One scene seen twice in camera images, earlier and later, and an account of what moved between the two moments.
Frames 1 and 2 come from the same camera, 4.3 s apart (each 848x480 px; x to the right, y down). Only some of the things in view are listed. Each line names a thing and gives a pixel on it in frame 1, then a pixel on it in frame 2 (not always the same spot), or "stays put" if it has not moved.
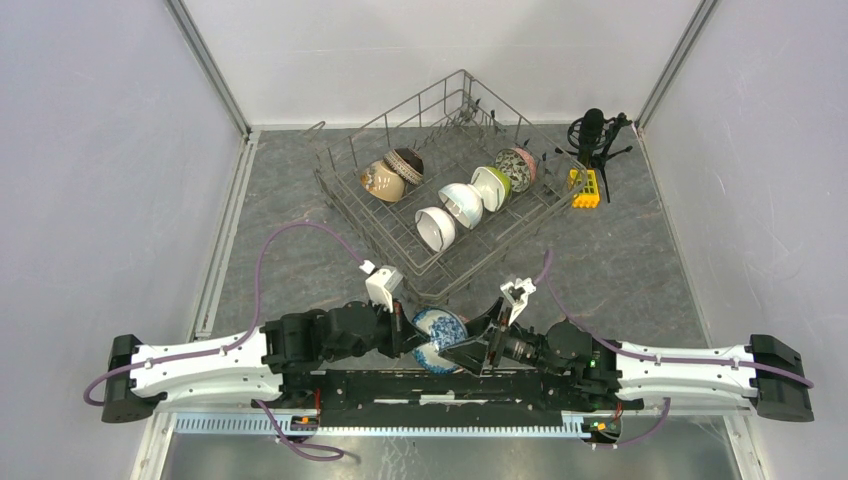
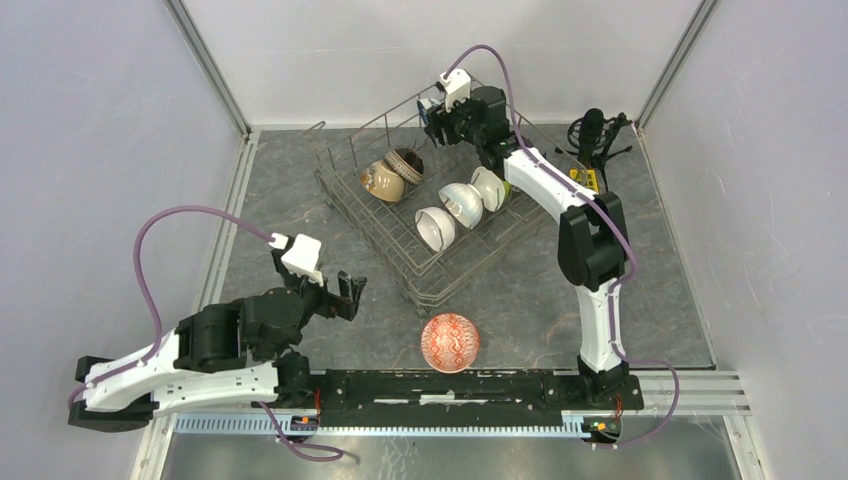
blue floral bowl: (442, 326) → (424, 105)
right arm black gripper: (469, 354) → (442, 118)
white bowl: (464, 201) stays put
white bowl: (381, 182) stays put
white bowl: (435, 227) stays put
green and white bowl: (494, 186) stays put
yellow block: (584, 185) stays put
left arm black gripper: (404, 335) → (345, 305)
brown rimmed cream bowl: (406, 163) stays put
